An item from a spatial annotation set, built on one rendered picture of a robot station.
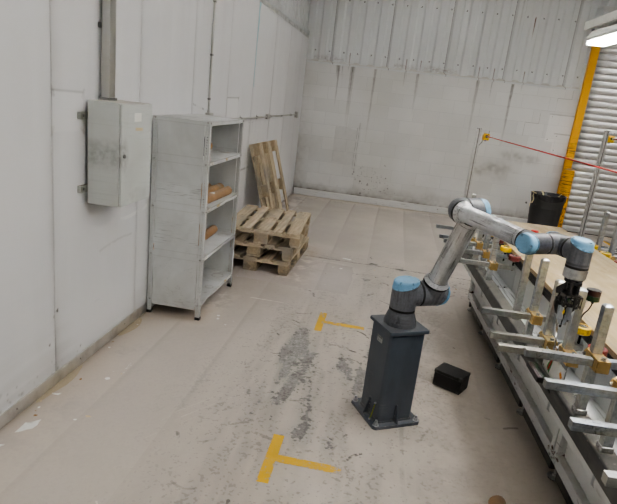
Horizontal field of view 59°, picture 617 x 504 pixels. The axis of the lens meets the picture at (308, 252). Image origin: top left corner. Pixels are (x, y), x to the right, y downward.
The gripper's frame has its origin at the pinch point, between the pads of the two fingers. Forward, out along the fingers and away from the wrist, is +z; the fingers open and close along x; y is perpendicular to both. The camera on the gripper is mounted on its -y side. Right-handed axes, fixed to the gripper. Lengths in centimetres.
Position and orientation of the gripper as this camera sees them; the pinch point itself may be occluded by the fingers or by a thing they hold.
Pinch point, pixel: (560, 321)
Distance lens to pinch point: 258.1
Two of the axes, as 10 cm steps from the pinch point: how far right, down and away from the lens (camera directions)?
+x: 9.9, 1.3, -0.7
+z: -1.1, 9.6, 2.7
